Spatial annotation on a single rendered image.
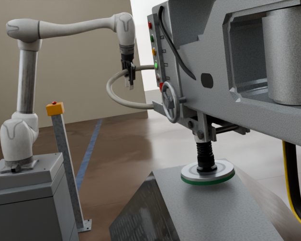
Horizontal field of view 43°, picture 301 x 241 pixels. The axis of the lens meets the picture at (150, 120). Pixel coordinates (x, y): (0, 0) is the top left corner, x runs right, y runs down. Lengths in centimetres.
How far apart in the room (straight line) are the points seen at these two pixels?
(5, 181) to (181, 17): 133
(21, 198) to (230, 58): 146
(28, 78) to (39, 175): 59
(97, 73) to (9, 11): 210
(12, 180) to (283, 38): 169
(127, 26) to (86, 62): 591
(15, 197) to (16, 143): 29
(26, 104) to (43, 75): 581
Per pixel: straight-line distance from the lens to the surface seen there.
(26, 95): 237
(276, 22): 83
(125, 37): 215
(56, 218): 215
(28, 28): 218
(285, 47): 82
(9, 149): 221
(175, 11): 135
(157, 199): 154
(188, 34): 136
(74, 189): 324
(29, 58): 235
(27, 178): 216
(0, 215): 221
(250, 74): 104
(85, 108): 812
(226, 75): 103
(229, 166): 157
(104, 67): 799
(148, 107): 190
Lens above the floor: 146
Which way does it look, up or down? 12 degrees down
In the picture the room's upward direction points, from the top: 9 degrees counter-clockwise
